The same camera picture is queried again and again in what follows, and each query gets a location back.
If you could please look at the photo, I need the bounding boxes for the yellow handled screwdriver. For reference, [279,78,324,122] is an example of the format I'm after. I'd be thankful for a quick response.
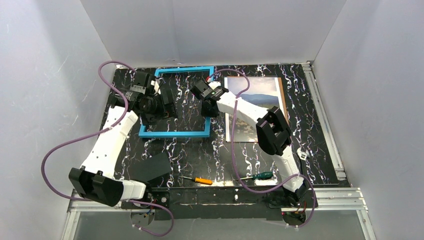
[182,176,213,186]

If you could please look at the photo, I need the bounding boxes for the aluminium front rail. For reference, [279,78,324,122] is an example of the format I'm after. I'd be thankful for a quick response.
[62,188,376,240]

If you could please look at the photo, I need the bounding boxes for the blue picture frame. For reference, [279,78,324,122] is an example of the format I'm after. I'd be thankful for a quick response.
[138,66,215,138]

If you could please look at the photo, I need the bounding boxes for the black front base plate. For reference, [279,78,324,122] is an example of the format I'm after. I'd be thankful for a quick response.
[121,186,305,221]

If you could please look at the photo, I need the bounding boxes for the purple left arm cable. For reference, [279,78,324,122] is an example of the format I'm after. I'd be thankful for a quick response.
[40,60,175,237]

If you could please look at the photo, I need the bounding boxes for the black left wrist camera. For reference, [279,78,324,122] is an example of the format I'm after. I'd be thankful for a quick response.
[118,71,161,110]

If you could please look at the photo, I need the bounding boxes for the green handled screwdriver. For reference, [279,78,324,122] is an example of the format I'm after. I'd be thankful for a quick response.
[240,171,274,181]

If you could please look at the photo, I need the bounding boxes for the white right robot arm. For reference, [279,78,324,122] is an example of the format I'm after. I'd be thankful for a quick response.
[190,80,308,200]

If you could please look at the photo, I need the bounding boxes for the black square pad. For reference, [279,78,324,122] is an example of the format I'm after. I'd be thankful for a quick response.
[128,152,172,182]

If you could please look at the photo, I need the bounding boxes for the aluminium right side rail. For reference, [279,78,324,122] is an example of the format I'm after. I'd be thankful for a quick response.
[300,62,347,181]

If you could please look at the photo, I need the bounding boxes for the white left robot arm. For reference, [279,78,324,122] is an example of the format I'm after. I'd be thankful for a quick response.
[68,86,177,207]

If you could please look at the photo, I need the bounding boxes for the grey adjustable wrench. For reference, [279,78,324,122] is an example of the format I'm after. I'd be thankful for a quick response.
[296,147,310,161]

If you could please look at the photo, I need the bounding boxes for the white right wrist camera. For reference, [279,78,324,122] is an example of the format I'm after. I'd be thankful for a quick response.
[206,78,222,91]

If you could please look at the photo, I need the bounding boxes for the black right arm base motor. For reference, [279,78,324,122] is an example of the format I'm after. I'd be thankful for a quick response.
[263,186,319,211]

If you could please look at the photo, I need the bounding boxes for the aluminium rail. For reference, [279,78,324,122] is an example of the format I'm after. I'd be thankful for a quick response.
[300,62,347,181]
[62,188,376,240]

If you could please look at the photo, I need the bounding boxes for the landscape photo print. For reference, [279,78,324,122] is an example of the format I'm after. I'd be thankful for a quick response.
[225,76,287,143]

